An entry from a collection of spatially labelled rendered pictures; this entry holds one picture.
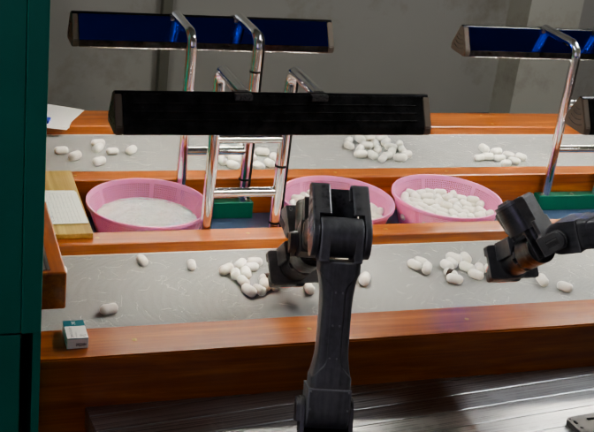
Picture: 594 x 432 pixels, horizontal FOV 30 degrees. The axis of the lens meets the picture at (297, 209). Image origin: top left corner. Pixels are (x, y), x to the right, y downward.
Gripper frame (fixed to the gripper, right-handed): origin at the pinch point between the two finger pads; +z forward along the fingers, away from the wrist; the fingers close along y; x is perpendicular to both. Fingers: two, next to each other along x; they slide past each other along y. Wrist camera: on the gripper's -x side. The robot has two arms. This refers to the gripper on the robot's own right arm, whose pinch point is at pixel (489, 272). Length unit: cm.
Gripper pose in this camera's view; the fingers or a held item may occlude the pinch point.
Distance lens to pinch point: 219.4
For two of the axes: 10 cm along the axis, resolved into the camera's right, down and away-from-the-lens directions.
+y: -9.4, 0.2, -3.4
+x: 1.1, 9.6, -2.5
